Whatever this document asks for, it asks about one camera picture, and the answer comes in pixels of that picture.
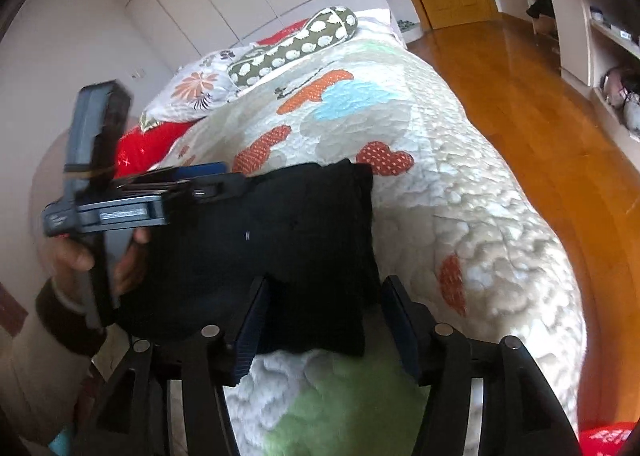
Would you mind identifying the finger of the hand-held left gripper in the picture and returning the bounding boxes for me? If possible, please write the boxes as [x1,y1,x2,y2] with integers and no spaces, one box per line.
[114,162,248,202]

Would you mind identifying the patterned quilted bedspread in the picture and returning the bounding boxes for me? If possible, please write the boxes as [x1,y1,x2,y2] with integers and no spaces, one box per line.
[135,8,588,456]

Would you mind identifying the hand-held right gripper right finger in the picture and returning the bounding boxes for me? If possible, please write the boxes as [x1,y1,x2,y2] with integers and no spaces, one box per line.
[381,276,583,456]

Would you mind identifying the red printed cloth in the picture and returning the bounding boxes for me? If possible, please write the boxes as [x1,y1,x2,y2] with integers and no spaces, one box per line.
[579,421,640,456]

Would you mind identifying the red printed pillow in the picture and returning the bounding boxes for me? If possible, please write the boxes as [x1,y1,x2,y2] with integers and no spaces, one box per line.
[116,20,308,179]

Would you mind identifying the person's left forearm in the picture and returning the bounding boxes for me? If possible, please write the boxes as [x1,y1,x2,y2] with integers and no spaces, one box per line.
[0,276,108,442]

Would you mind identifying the white shelf unit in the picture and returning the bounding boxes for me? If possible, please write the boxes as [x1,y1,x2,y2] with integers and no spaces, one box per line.
[500,0,640,142]

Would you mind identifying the black pants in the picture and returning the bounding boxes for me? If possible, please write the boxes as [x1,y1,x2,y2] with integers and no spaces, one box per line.
[117,158,381,357]

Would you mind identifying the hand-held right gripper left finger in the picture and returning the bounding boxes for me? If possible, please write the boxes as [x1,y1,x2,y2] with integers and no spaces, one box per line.
[87,276,273,456]

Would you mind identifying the white floral pillow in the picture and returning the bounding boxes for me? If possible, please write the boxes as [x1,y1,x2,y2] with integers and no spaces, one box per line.
[140,43,266,134]

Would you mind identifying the person's left hand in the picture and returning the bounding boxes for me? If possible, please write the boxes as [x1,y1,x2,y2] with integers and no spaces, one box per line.
[52,228,152,309]

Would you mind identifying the green patterned bolster pillow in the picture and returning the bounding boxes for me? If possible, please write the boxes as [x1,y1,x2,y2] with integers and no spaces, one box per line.
[227,6,360,89]

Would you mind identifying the pale rounded headboard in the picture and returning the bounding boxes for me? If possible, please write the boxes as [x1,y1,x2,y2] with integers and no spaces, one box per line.
[27,133,76,217]

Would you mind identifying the pink bag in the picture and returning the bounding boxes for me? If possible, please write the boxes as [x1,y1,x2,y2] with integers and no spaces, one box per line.
[601,66,640,132]

